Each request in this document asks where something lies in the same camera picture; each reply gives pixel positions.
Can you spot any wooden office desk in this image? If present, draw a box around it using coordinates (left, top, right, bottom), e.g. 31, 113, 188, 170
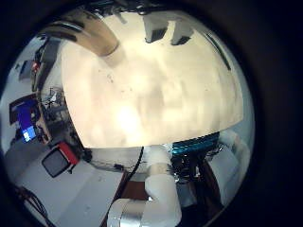
32, 89, 53, 146

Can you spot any black red office chair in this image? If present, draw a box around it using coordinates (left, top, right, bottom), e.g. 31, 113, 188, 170
41, 141, 80, 178

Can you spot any computer monitor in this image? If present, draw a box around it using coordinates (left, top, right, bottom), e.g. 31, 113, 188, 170
9, 96, 42, 144

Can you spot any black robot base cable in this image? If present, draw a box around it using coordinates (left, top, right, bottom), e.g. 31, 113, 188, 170
124, 146, 146, 190

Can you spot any gold cylinder vase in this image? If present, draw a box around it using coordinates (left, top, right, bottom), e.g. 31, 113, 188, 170
39, 10, 121, 58

